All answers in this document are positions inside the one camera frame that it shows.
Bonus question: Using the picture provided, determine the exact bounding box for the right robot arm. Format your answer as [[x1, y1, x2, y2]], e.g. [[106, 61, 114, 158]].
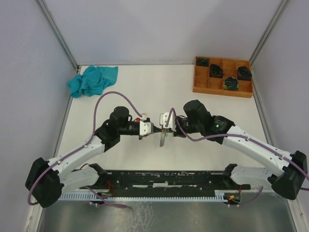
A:
[[162, 100, 309, 200]]

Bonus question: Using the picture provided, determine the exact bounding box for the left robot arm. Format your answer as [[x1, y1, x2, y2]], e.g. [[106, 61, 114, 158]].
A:
[[25, 106, 160, 208]]

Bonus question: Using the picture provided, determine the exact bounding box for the wooden compartment tray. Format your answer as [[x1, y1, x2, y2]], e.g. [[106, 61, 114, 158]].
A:
[[193, 56, 253, 98]]

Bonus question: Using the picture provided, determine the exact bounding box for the dark rolled sock blue-yellow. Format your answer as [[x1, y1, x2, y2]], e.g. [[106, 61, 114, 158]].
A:
[[223, 76, 239, 91]]

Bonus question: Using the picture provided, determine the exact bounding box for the teal cloth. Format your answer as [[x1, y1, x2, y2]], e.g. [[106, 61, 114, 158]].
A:
[[67, 65, 118, 98]]

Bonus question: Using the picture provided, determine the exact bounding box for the dark rolled sock top-left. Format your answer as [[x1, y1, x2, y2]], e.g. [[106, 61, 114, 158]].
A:
[[196, 57, 210, 67]]

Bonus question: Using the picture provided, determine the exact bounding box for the dark rolled sock right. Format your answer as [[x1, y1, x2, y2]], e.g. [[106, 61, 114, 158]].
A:
[[237, 66, 252, 81]]

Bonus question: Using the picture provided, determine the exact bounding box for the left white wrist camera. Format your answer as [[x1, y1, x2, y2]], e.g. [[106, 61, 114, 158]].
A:
[[139, 117, 154, 136]]

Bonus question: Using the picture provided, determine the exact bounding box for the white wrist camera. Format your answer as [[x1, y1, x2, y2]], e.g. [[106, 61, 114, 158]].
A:
[[139, 117, 154, 136], [159, 112, 176, 131]]

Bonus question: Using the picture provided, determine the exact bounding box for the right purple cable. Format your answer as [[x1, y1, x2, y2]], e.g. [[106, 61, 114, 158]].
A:
[[163, 108, 309, 208]]

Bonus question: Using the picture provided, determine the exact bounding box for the purple cable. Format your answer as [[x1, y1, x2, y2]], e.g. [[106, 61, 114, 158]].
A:
[[27, 91, 147, 206], [163, 108, 309, 208]]

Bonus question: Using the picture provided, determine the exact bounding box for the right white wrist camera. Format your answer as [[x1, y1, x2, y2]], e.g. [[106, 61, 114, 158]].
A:
[[159, 112, 176, 131]]

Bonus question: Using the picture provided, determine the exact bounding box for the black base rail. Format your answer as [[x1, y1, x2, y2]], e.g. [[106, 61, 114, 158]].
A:
[[87, 163, 251, 197]]

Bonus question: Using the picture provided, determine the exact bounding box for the white cable duct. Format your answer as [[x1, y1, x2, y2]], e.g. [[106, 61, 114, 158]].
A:
[[58, 190, 229, 203]]

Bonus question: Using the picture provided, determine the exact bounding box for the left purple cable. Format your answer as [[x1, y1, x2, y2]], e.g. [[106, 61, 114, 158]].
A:
[[27, 91, 147, 206]]

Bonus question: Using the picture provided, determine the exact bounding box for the left aluminium corner post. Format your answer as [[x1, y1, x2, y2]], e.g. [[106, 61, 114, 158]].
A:
[[35, 0, 79, 71]]

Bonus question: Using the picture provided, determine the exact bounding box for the aluminium corner post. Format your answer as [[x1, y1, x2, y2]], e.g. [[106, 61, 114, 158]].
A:
[[248, 0, 290, 63], [35, 0, 79, 71]]

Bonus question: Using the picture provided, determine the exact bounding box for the right aluminium corner post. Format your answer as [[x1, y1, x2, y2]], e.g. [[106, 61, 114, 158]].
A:
[[248, 0, 290, 63]]

